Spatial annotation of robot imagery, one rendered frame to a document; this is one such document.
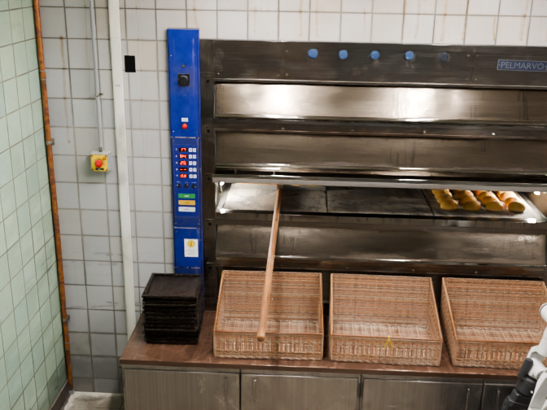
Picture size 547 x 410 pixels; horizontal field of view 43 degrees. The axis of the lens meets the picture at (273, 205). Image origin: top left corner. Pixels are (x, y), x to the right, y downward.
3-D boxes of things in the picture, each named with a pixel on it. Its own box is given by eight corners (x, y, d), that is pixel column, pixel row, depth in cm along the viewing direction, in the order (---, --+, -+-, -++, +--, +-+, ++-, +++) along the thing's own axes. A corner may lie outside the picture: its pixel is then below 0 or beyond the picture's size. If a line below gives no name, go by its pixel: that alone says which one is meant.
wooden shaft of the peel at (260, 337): (264, 343, 253) (264, 336, 252) (256, 342, 253) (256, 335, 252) (282, 194, 415) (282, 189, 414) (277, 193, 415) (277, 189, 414)
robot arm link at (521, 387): (525, 401, 322) (536, 380, 318) (535, 415, 313) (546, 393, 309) (501, 395, 319) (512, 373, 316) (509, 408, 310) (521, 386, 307)
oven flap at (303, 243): (217, 256, 390) (217, 220, 391) (544, 268, 383) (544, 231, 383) (216, 256, 386) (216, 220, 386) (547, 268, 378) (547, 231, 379)
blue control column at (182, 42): (218, 267, 601) (216, 6, 531) (237, 268, 601) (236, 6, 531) (178, 399, 419) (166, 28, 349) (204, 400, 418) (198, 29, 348)
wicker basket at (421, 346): (327, 316, 398) (329, 272, 389) (427, 320, 395) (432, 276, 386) (327, 362, 352) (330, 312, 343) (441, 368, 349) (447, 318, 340)
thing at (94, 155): (94, 167, 378) (93, 150, 374) (112, 168, 377) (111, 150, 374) (90, 172, 371) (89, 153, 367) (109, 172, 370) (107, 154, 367)
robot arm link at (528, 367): (532, 379, 318) (544, 358, 314) (544, 394, 308) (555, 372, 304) (510, 373, 315) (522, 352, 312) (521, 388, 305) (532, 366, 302)
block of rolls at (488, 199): (424, 179, 448) (425, 171, 447) (500, 181, 446) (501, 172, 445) (440, 211, 391) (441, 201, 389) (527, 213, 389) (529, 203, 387)
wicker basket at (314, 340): (221, 313, 400) (220, 268, 391) (321, 316, 398) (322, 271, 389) (212, 358, 354) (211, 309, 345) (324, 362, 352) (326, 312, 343)
